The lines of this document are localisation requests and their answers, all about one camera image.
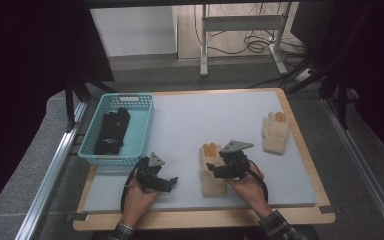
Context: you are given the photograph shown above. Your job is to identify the black floor cables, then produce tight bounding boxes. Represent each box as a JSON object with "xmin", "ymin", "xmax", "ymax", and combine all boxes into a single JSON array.
[{"xmin": 193, "ymin": 3, "xmax": 312, "ymax": 57}]

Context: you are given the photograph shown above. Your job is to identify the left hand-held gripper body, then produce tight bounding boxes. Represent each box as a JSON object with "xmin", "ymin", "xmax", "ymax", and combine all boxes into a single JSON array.
[{"xmin": 135, "ymin": 151, "xmax": 169, "ymax": 194}]

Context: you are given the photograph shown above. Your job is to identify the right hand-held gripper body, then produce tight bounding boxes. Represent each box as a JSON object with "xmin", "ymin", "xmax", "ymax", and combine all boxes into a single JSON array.
[{"xmin": 217, "ymin": 139, "xmax": 255, "ymax": 181}]

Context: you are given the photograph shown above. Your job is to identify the white panel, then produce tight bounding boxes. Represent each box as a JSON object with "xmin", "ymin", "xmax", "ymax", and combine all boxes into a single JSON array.
[{"xmin": 89, "ymin": 6, "xmax": 178, "ymax": 58}]

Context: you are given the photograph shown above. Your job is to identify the black tripod legs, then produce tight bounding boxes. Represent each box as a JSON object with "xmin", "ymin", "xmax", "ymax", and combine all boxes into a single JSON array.
[{"xmin": 64, "ymin": 75, "xmax": 118, "ymax": 132}]

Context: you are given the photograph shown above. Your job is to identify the teal plastic basket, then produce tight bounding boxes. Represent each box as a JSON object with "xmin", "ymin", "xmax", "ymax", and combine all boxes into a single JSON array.
[{"xmin": 78, "ymin": 92, "xmax": 155, "ymax": 167}]

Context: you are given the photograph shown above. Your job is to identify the white foam board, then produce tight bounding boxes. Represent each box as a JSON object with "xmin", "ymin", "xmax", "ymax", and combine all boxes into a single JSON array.
[{"xmin": 83, "ymin": 91, "xmax": 318, "ymax": 214}]

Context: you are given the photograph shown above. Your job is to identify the left hand-held gripper black cable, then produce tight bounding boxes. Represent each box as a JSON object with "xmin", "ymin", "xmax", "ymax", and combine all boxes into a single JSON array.
[{"xmin": 119, "ymin": 157, "xmax": 148, "ymax": 215}]

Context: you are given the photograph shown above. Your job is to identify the person's right hand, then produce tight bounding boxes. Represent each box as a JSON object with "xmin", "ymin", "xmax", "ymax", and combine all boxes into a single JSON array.
[{"xmin": 224, "ymin": 162, "xmax": 268, "ymax": 220}]

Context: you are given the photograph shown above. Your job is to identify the right hand-held gripper black cable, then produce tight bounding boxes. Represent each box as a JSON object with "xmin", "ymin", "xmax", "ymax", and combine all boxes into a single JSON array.
[{"xmin": 246, "ymin": 159, "xmax": 270, "ymax": 204}]

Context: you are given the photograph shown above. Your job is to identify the white metal stand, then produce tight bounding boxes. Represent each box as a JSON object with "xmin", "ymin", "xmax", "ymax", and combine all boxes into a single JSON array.
[{"xmin": 199, "ymin": 3, "xmax": 289, "ymax": 79}]

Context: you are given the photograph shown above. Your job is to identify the person's left hand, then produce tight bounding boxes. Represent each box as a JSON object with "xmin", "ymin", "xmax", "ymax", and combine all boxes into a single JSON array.
[{"xmin": 121, "ymin": 178, "xmax": 162, "ymax": 228}]

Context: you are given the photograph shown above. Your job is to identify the dark curtain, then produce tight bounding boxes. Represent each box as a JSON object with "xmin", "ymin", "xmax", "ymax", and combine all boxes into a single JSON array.
[
  {"xmin": 291, "ymin": 0, "xmax": 384, "ymax": 158},
  {"xmin": 0, "ymin": 0, "xmax": 115, "ymax": 223}
]

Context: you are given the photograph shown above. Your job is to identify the black stand legs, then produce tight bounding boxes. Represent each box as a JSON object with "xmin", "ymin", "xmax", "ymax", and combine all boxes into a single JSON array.
[{"xmin": 279, "ymin": 56, "xmax": 352, "ymax": 132}]

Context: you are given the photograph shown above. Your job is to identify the cream knit glove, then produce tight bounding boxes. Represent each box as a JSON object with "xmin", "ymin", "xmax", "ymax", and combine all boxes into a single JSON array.
[
  {"xmin": 261, "ymin": 111, "xmax": 290, "ymax": 155},
  {"xmin": 198, "ymin": 142, "xmax": 229, "ymax": 198}
]

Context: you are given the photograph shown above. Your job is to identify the grey tape piece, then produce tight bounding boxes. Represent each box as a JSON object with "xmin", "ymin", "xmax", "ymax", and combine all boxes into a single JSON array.
[
  {"xmin": 65, "ymin": 212, "xmax": 90, "ymax": 222},
  {"xmin": 318, "ymin": 204, "xmax": 343, "ymax": 215}
]

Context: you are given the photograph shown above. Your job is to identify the aluminium rail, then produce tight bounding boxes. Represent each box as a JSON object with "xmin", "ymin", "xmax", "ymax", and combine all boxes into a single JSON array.
[
  {"xmin": 14, "ymin": 101, "xmax": 88, "ymax": 240},
  {"xmin": 321, "ymin": 97, "xmax": 384, "ymax": 240}
]

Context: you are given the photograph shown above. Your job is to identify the hand-held gripper black cable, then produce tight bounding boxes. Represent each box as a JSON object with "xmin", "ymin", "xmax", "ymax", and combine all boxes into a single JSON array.
[
  {"xmin": 246, "ymin": 159, "xmax": 270, "ymax": 204},
  {"xmin": 119, "ymin": 157, "xmax": 148, "ymax": 215}
]

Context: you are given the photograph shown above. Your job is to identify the black glove with white print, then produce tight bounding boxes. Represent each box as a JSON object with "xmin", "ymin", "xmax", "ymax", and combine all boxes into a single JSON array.
[{"xmin": 98, "ymin": 107, "xmax": 131, "ymax": 156}]

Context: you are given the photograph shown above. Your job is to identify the white power strip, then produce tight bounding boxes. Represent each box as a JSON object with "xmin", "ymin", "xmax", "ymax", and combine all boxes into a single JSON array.
[{"xmin": 294, "ymin": 67, "xmax": 313, "ymax": 83}]

